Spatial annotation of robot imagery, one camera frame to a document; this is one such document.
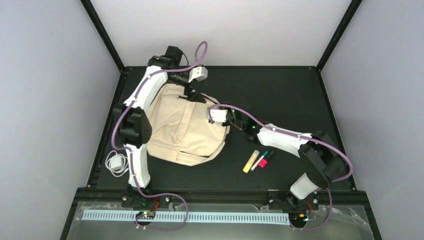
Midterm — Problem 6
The beige canvas backpack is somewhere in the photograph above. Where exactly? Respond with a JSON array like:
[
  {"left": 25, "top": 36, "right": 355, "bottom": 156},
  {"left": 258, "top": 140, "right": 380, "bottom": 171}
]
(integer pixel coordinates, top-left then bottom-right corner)
[{"left": 146, "top": 84, "right": 230, "bottom": 167}]

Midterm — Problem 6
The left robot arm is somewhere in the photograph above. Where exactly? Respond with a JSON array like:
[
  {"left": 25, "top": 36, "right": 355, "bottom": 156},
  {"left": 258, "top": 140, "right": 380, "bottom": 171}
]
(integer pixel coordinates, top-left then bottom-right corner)
[{"left": 111, "top": 41, "right": 208, "bottom": 189}]

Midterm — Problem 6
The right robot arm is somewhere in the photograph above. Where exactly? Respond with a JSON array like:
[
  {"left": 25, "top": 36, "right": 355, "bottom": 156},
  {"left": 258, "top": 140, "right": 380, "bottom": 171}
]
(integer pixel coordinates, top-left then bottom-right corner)
[{"left": 206, "top": 103, "right": 353, "bottom": 210}]

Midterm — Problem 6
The teal white marker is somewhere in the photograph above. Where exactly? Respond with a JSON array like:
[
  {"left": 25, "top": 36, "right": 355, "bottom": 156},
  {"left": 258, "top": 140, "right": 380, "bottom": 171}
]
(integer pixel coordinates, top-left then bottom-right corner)
[{"left": 249, "top": 151, "right": 269, "bottom": 172}]

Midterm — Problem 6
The yellow highlighter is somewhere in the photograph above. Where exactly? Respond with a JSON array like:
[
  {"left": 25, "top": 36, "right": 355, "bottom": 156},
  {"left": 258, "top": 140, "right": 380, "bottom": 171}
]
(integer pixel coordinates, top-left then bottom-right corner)
[{"left": 242, "top": 150, "right": 260, "bottom": 173}]

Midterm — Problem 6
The pink black highlighter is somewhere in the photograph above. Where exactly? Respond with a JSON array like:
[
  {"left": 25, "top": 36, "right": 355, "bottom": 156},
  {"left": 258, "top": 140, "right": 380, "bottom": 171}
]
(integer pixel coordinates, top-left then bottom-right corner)
[{"left": 258, "top": 150, "right": 275, "bottom": 168}]

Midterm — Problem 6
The small circuit board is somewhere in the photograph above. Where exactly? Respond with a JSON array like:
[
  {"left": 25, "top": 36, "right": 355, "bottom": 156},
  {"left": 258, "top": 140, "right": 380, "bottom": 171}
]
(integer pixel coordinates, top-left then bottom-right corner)
[{"left": 135, "top": 210, "right": 156, "bottom": 221}]

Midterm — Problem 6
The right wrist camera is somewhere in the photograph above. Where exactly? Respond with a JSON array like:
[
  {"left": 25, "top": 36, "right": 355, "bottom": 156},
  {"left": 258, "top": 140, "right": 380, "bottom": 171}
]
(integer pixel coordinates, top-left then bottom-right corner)
[{"left": 207, "top": 109, "right": 228, "bottom": 123}]

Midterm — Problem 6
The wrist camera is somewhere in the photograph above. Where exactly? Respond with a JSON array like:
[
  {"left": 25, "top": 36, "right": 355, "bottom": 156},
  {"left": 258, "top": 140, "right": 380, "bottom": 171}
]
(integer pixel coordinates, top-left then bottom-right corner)
[
  {"left": 188, "top": 66, "right": 208, "bottom": 83},
  {"left": 207, "top": 109, "right": 228, "bottom": 123}
]

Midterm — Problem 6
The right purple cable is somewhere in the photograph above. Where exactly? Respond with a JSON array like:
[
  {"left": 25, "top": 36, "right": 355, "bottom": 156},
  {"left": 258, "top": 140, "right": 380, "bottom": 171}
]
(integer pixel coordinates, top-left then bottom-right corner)
[{"left": 206, "top": 103, "right": 354, "bottom": 231}]

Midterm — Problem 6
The purple cable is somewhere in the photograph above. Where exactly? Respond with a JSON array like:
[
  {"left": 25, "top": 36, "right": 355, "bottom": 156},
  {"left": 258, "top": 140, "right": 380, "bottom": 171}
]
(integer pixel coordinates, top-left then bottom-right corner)
[
  {"left": 206, "top": 103, "right": 354, "bottom": 231},
  {"left": 110, "top": 41, "right": 209, "bottom": 232}
]

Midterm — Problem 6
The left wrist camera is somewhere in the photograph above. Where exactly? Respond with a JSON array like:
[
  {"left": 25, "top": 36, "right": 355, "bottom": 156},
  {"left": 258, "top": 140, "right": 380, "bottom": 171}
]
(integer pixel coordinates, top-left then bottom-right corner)
[{"left": 188, "top": 66, "right": 208, "bottom": 83}]

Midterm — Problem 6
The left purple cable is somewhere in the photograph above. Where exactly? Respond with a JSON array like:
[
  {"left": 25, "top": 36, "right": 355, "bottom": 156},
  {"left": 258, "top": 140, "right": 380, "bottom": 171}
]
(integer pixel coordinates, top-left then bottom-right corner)
[{"left": 110, "top": 41, "right": 209, "bottom": 232}]

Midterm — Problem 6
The white charger with cable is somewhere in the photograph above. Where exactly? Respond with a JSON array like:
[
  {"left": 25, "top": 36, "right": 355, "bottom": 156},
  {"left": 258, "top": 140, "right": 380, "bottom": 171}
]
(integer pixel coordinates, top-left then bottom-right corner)
[{"left": 105, "top": 150, "right": 129, "bottom": 178}]

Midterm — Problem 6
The black frame rail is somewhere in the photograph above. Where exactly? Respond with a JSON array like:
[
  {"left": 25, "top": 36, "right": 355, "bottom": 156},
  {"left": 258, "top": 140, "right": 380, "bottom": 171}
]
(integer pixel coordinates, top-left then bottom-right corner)
[{"left": 60, "top": 187, "right": 382, "bottom": 240}]

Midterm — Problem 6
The light blue slotted cable duct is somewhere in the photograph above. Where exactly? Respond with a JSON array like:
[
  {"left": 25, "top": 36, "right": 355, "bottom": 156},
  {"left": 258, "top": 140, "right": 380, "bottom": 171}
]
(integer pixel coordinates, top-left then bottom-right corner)
[{"left": 78, "top": 209, "right": 290, "bottom": 226}]

